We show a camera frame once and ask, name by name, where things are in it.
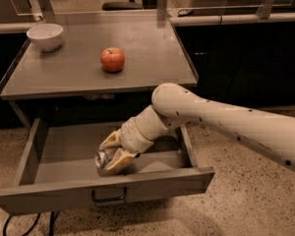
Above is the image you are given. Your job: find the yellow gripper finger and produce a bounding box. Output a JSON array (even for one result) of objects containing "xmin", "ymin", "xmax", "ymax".
[
  {"xmin": 99, "ymin": 130, "xmax": 121, "ymax": 149},
  {"xmin": 104, "ymin": 147, "xmax": 139, "ymax": 174}
]

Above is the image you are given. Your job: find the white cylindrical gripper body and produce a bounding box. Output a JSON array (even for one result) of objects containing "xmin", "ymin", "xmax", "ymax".
[{"xmin": 120, "ymin": 117, "xmax": 153, "ymax": 153}]

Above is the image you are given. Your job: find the silver blue redbull can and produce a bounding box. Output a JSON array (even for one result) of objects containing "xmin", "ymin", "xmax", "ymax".
[{"xmin": 94, "ymin": 147, "xmax": 116, "ymax": 169}]

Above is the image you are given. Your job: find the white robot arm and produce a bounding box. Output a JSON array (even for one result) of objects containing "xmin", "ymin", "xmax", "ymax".
[{"xmin": 95, "ymin": 83, "xmax": 295, "ymax": 173}]

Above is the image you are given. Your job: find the open grey top drawer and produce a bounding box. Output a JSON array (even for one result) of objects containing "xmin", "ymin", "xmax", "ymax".
[{"xmin": 0, "ymin": 119, "xmax": 214, "ymax": 214}]

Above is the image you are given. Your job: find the grey cabinet with top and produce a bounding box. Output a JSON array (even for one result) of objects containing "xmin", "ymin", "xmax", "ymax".
[{"xmin": 0, "ymin": 10, "xmax": 199, "ymax": 130}]

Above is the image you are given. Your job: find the red apple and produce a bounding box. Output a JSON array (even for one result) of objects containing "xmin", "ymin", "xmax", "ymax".
[{"xmin": 100, "ymin": 47, "xmax": 125, "ymax": 73}]

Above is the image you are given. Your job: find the white ceramic bowl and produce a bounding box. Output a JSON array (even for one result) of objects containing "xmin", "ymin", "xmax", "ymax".
[{"xmin": 27, "ymin": 24, "xmax": 64, "ymax": 52}]

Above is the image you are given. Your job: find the black object on counter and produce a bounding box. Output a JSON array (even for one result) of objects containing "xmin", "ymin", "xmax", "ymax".
[{"xmin": 178, "ymin": 9, "xmax": 194, "ymax": 17}]

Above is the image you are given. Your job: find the black office chair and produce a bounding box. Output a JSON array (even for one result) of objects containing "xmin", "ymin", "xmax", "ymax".
[{"xmin": 102, "ymin": 0, "xmax": 143, "ymax": 11}]

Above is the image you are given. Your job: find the black drawer handle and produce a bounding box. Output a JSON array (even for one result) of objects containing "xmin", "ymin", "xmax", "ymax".
[{"xmin": 91, "ymin": 187, "xmax": 128, "ymax": 204}]

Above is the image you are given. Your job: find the black floor cable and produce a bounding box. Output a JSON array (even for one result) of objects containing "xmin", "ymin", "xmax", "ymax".
[{"xmin": 1, "ymin": 210, "xmax": 59, "ymax": 236}]

